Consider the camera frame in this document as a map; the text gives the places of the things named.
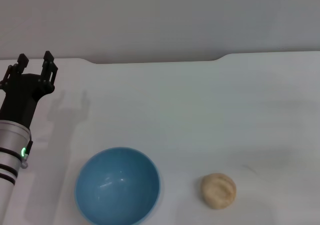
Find blue bowl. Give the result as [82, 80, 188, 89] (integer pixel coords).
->
[74, 146, 161, 225]

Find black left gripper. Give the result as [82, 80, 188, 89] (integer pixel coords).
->
[0, 50, 60, 130]

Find left arm connector cable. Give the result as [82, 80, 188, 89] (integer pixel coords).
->
[21, 138, 34, 170]

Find beige egg yolk pastry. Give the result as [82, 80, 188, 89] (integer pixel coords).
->
[201, 172, 237, 210]

